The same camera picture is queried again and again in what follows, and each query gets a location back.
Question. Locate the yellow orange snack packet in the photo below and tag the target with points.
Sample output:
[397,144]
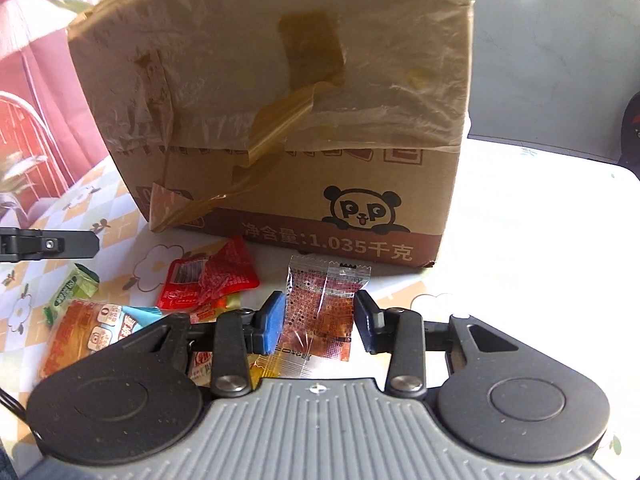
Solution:
[259,367]

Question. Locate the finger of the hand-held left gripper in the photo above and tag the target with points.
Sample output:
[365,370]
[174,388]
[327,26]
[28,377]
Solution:
[50,245]

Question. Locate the brown cardboard box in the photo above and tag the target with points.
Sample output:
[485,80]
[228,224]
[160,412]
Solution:
[280,110]

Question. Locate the orange bread packet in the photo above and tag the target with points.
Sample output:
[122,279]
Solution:
[80,335]

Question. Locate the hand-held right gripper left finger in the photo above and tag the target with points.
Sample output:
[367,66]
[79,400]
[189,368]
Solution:
[272,325]

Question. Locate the red white snack packet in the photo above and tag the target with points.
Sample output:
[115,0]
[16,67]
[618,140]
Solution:
[200,366]

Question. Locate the clear red-brown snack packet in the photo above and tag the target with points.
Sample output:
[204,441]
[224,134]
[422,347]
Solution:
[320,300]

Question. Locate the small green snack packet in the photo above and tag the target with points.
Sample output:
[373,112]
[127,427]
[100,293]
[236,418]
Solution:
[70,290]

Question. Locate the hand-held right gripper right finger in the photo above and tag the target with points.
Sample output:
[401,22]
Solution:
[367,327]

